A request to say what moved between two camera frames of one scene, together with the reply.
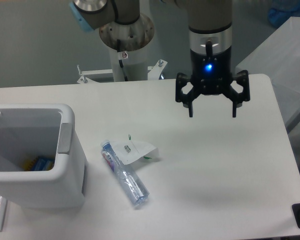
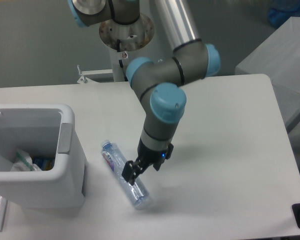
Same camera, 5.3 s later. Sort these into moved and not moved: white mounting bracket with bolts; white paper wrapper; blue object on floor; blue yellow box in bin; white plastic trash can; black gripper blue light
Moved: white paper wrapper; black gripper blue light
Not moved: white mounting bracket with bolts; white plastic trash can; blue object on floor; blue yellow box in bin
